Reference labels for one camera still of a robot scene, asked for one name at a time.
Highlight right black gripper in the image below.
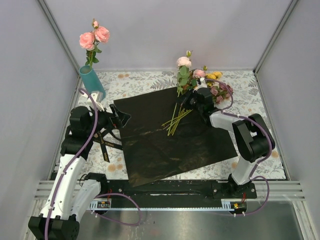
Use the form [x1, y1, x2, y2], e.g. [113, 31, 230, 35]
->
[174, 88, 203, 113]

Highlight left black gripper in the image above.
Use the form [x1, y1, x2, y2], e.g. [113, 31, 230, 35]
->
[86, 103, 131, 136]

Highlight black printed ribbon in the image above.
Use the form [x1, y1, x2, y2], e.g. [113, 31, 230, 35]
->
[93, 128, 123, 163]

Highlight pink rose stem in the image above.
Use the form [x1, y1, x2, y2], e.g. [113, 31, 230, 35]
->
[176, 50, 192, 97]
[79, 18, 110, 69]

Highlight black wrapping paper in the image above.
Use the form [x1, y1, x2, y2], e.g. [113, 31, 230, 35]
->
[114, 87, 238, 187]

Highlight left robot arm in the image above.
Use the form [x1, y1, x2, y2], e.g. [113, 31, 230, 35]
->
[28, 104, 131, 240]

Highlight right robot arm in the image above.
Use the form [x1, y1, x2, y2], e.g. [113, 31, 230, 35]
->
[177, 87, 275, 198]

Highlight teal cylindrical vase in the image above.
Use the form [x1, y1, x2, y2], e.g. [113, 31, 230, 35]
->
[79, 65, 106, 100]

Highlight flower bouquet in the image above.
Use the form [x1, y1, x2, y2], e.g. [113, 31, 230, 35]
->
[162, 65, 234, 136]

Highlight floral tablecloth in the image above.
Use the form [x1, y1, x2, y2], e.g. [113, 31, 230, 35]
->
[79, 70, 287, 180]

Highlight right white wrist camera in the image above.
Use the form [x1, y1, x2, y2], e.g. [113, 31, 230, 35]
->
[193, 77, 207, 91]

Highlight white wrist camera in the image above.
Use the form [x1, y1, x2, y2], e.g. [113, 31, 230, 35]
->
[86, 91, 105, 112]
[193, 77, 207, 91]

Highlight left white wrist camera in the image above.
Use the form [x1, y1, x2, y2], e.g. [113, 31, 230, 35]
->
[86, 91, 105, 112]

